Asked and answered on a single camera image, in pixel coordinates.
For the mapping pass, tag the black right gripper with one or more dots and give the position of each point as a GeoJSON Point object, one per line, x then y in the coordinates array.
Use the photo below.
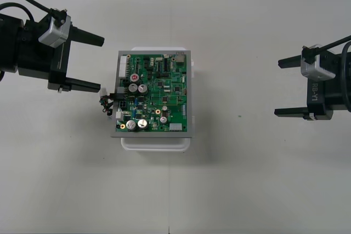
{"type": "Point", "coordinates": [319, 99]}

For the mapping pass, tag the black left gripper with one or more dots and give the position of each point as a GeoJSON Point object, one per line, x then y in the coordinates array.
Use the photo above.
{"type": "Point", "coordinates": [33, 56]}

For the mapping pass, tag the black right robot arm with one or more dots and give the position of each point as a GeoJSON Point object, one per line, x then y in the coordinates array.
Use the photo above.
{"type": "Point", "coordinates": [346, 86]}

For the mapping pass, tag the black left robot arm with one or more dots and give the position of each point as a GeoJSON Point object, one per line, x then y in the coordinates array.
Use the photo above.
{"type": "Point", "coordinates": [8, 45]}

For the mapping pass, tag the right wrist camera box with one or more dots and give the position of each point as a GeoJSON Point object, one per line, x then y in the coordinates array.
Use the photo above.
{"type": "Point", "coordinates": [318, 68]}

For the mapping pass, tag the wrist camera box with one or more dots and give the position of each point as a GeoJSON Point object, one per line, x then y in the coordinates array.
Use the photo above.
{"type": "Point", "coordinates": [55, 32]}
{"type": "Point", "coordinates": [318, 68]}

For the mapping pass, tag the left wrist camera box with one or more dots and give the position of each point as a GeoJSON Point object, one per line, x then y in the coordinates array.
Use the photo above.
{"type": "Point", "coordinates": [55, 32]}

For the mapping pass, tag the green circuit board grey frame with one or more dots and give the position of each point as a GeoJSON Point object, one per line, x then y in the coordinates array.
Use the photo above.
{"type": "Point", "coordinates": [164, 94]}

